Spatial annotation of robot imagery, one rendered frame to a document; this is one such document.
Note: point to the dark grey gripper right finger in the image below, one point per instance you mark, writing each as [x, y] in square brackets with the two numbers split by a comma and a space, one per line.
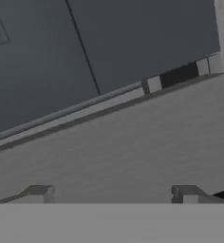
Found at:
[188, 193]

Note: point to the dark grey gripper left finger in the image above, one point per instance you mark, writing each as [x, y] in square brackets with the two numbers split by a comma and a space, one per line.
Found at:
[38, 193]

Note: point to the plain blue-grey cupboard door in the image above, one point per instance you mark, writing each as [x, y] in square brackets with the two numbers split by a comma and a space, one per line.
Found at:
[142, 38]

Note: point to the blue-grey cupboard door with inset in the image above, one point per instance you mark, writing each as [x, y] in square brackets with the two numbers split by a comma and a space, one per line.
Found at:
[34, 63]

